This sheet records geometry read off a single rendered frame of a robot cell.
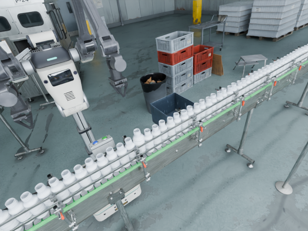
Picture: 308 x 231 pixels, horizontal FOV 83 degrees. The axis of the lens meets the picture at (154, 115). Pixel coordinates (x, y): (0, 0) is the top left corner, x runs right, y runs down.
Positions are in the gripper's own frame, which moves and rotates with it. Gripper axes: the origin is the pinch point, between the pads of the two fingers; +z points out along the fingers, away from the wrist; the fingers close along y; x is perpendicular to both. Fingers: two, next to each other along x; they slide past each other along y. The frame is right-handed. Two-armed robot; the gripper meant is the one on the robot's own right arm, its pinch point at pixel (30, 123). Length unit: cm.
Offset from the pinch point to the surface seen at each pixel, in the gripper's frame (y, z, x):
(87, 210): 21, 51, 3
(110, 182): 20.7, 40.4, 20.2
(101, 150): 3.5, 31.7, 23.8
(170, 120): 17, 24, 67
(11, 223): 17.9, 32.6, -23.9
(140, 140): 18, 25, 44
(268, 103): -23, 138, 309
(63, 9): -1180, -8, 241
